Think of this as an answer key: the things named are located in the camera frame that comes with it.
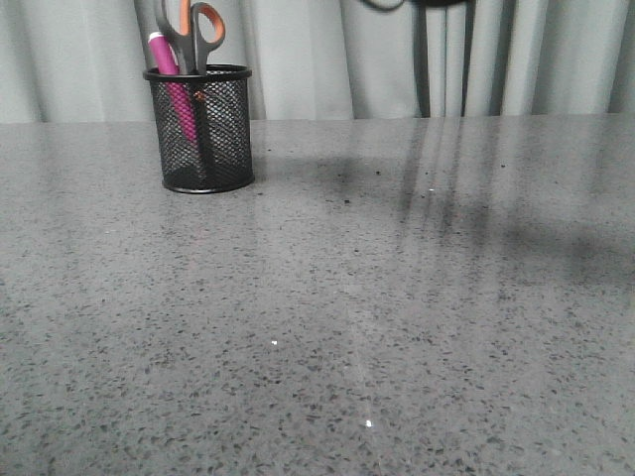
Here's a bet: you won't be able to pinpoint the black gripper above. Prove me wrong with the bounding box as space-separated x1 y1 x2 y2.
359 0 476 10

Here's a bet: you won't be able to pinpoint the grey orange scissors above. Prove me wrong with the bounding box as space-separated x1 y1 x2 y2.
154 1 225 159

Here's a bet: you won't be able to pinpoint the pink marker pen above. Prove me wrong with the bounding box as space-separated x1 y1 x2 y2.
148 31 198 143

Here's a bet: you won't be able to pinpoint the black mesh pen holder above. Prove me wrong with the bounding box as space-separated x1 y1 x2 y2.
143 64 254 193

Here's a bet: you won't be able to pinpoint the grey curtain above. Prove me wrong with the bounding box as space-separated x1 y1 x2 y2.
1 1 634 123

